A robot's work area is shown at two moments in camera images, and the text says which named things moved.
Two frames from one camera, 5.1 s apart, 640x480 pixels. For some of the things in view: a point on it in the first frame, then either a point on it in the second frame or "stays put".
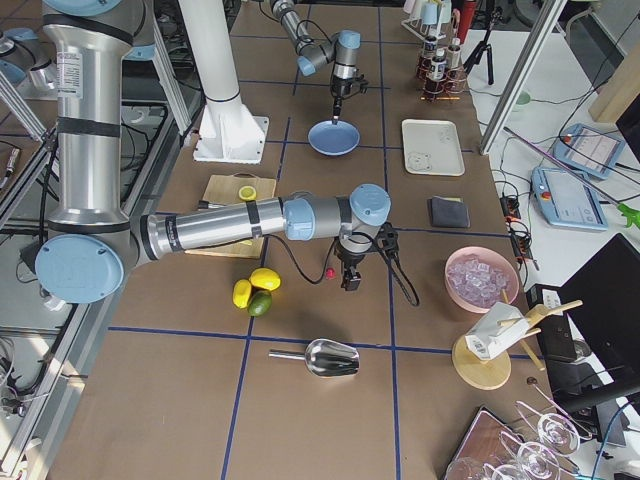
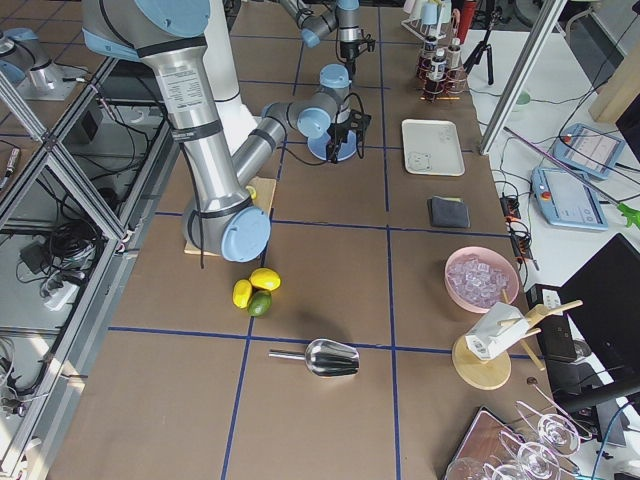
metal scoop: [325, 358] stays put
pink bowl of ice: [477, 277] stays put
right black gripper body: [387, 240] to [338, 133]
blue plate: [330, 139] stays put
